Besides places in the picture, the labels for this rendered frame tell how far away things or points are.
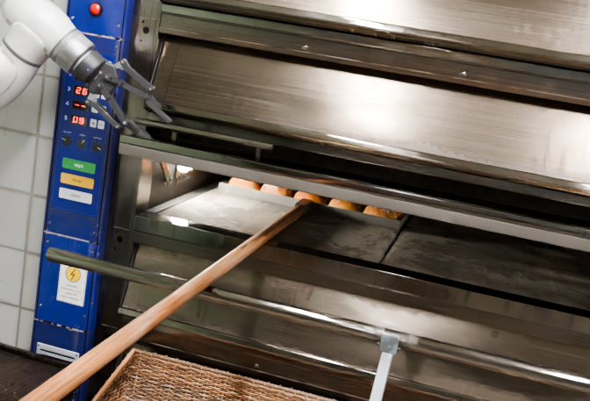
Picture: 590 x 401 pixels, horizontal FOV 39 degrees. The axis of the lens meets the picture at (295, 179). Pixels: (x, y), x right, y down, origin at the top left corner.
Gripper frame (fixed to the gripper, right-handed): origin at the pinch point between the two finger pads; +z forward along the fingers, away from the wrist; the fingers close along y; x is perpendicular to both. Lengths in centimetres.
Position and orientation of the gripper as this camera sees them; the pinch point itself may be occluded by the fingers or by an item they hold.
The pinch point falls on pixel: (151, 122)
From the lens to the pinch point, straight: 191.4
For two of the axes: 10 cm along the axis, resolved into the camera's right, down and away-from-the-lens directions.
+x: -0.2, 1.6, -9.9
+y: -6.8, 7.3, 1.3
